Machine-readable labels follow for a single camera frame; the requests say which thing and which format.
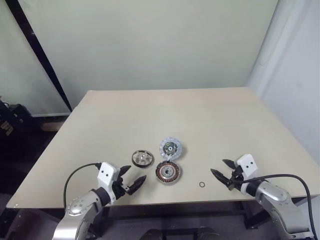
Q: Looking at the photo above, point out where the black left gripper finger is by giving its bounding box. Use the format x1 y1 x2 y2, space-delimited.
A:
118 164 132 177
129 175 147 196

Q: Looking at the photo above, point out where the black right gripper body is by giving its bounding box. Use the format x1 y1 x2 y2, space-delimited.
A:
227 166 245 193

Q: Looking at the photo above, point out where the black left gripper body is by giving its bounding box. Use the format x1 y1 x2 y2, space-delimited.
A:
111 175 133 200

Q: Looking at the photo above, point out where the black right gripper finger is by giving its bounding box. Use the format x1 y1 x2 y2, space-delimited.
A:
210 168 231 188
222 158 237 171

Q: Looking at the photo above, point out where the silver motor rotor bell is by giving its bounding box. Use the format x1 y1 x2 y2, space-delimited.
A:
131 149 155 168

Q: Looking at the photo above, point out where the copper wound motor stator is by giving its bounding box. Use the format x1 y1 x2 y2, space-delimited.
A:
154 161 183 185

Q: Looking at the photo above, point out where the silver finned motor cover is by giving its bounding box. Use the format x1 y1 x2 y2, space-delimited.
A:
158 136 183 161

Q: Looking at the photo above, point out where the black bag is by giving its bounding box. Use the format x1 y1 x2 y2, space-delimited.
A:
0 98 33 151

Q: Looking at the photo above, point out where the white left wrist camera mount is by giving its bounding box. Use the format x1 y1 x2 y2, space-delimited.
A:
96 161 121 202

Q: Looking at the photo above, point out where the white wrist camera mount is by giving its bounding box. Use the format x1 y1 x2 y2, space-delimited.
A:
236 154 259 195
96 161 121 202

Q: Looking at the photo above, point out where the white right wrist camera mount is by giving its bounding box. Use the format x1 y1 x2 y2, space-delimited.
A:
236 154 259 195

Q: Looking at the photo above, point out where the black table frame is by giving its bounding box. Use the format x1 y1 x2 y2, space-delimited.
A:
87 196 312 231

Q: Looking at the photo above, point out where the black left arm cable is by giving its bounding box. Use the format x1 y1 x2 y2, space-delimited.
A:
63 162 102 204

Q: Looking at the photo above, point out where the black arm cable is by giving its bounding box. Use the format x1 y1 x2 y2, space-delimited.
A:
234 174 316 238
63 162 102 204

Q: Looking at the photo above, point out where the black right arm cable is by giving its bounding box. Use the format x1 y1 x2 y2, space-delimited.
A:
234 174 316 238

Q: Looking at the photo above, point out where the black diagonal wall strip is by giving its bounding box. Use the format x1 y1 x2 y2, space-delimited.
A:
5 0 73 113

